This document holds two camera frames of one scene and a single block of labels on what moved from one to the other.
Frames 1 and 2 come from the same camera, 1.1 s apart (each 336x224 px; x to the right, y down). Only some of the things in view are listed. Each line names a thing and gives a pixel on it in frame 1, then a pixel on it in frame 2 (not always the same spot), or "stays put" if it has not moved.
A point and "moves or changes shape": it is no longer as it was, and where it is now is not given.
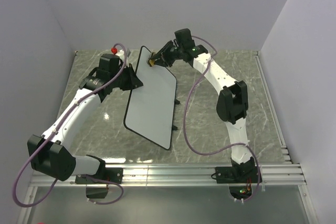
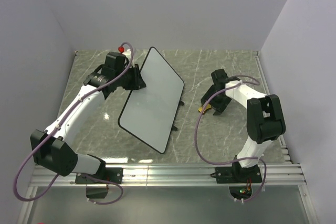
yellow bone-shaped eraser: [151, 62] to [207, 106]
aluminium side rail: [285, 155] stays put
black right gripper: [164, 62] to [221, 106]
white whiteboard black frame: [151, 108] moves or changes shape
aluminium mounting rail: [273, 174] stays put
